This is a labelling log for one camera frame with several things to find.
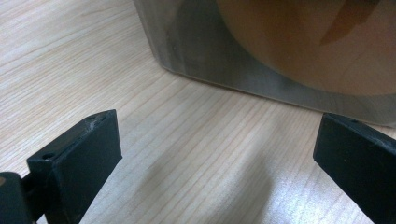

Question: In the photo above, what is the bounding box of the orange plush toy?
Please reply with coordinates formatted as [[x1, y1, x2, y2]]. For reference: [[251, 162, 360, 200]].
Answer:
[[216, 0, 396, 96]]

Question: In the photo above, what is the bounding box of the clear plastic storage box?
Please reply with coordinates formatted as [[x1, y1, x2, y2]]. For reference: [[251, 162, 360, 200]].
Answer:
[[132, 0, 396, 127]]

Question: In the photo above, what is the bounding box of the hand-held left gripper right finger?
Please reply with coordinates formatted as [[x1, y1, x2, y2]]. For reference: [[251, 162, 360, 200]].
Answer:
[[312, 112, 396, 224]]

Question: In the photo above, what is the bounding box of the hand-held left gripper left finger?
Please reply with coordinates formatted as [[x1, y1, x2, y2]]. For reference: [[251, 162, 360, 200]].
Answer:
[[26, 108, 123, 224]]

